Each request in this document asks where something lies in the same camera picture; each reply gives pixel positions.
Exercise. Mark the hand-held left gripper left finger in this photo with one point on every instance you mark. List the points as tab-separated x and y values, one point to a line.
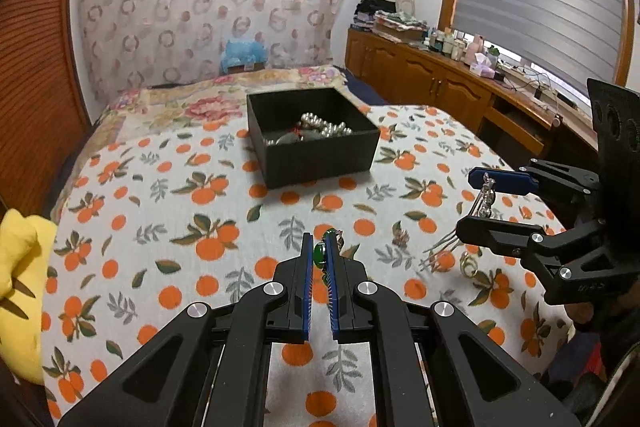
307	287

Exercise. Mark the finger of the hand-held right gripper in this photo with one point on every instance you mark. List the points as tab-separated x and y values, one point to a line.
505	181
500	237

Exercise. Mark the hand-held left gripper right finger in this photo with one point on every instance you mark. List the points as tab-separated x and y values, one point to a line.
334	294

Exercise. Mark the green stone pendant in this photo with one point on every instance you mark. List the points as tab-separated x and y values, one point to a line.
319	254

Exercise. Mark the black box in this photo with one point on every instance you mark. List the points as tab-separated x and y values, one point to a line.
320	162

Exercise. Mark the pale green jade bangle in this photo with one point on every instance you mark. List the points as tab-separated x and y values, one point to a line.
282	139

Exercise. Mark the pink tissue pack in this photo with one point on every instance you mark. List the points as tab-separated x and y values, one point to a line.
482	66

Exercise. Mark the wooden cabinet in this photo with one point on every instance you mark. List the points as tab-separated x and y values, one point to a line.
425	72

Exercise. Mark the orange print tablecloth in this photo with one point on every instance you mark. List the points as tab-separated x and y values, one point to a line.
200	187

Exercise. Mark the row of cosmetic bottles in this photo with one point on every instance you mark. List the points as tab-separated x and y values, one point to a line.
447	44

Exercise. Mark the dark blue bed sheet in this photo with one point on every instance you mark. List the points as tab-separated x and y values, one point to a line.
367	94

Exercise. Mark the flat cardboard box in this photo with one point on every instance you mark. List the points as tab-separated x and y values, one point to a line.
397	33

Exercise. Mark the patterned folded towels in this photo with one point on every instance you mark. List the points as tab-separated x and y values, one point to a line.
400	19

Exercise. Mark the floral bedspread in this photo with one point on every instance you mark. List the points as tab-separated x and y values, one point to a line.
190	107

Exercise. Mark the black folded clothes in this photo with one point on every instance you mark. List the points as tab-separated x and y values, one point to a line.
372	7

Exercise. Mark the blue plastic bag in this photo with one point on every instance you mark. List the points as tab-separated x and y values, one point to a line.
242	52

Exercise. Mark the yellow plush toy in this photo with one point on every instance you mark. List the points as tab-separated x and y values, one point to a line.
25	257

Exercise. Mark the circle patterned curtain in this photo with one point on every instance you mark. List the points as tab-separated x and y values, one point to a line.
200	7

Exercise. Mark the brown slatted wardrobe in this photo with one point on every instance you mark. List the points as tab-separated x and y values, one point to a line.
35	82

